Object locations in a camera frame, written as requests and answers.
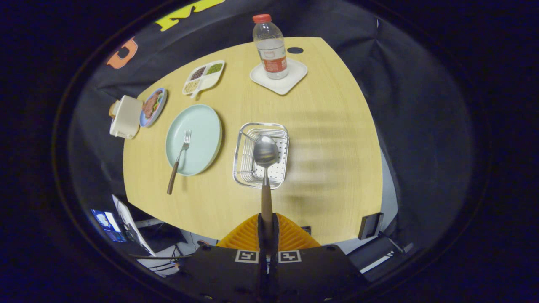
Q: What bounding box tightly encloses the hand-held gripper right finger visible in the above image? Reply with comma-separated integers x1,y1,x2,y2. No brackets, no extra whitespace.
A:
269,213,368,303

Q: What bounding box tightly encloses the fork with wooden handle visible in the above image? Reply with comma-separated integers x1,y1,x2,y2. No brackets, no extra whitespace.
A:
167,130,192,195

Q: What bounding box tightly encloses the silver wire basket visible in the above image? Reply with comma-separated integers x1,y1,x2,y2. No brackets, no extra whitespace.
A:
233,122,290,189

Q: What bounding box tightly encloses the spoon with wooden handle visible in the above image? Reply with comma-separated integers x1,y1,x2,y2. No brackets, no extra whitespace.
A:
253,135,280,255

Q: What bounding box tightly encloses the white toaster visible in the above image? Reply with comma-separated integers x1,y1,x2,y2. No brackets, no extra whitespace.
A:
109,95,143,139

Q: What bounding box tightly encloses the laptop screen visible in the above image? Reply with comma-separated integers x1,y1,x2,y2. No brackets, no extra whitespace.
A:
91,208,127,243

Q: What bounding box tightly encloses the clear bottle with red cap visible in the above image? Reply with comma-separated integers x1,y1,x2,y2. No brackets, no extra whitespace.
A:
252,14,289,80

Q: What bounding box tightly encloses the reddish brown food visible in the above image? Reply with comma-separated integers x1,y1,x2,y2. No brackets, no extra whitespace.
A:
142,92,163,119

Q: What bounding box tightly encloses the white square coaster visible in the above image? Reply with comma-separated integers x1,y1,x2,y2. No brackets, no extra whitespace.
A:
250,58,308,96

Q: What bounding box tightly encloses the white divided tray with beans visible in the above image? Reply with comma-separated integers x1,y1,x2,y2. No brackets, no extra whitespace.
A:
182,60,225,99

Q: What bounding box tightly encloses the small blue plate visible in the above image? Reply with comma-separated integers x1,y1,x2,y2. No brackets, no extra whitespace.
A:
139,88,168,128

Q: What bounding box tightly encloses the light green round plate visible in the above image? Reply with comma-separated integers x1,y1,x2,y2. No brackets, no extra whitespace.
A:
165,104,223,176

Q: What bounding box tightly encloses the black cable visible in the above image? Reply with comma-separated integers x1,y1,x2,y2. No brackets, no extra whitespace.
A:
128,252,194,260

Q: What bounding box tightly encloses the dark furniture piece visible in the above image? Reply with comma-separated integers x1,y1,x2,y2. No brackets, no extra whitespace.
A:
349,236,415,274

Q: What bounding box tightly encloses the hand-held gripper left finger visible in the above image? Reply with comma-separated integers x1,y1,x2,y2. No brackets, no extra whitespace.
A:
175,213,269,303

